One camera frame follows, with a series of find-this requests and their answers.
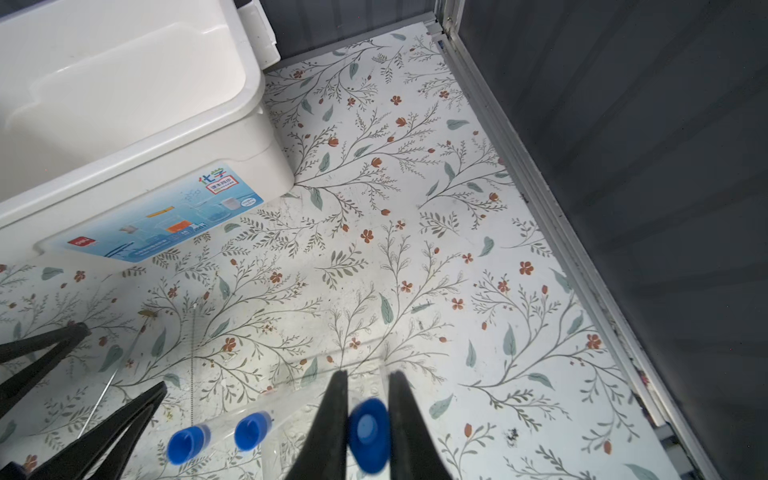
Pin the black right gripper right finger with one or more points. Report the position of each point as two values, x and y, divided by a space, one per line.
413 454

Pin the blue capped test tube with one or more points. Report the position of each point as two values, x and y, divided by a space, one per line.
369 437
273 409
189 443

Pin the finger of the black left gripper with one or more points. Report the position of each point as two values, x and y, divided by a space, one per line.
106 449
57 344

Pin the white plastic storage bin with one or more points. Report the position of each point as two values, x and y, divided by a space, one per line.
130 127

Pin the wire test tube brush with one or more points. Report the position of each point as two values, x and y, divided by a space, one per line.
191 364

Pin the clear plastic test tube rack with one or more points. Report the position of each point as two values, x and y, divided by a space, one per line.
281 448

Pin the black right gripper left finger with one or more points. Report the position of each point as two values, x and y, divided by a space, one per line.
324 453

